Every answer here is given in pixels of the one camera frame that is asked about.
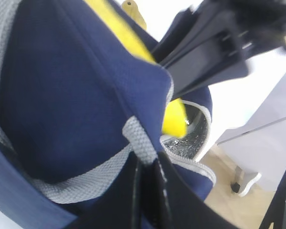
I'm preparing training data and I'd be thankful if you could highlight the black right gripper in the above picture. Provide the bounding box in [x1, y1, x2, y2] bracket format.
[152, 0, 286, 95]

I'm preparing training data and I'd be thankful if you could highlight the navy blue lunch bag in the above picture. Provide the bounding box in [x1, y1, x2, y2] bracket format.
[0, 0, 216, 229]

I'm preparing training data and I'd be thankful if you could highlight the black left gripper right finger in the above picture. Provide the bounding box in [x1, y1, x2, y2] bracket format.
[143, 152, 235, 229]

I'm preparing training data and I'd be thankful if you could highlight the yellow pear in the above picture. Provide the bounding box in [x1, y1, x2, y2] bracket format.
[121, 0, 147, 30]

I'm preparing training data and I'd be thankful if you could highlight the white table leg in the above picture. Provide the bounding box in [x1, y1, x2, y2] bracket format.
[230, 166, 262, 198]

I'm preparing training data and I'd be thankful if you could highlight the yellow banana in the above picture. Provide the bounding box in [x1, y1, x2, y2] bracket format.
[86, 0, 186, 138]

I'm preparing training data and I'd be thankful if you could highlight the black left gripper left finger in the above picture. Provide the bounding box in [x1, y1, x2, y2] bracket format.
[69, 152, 142, 229]

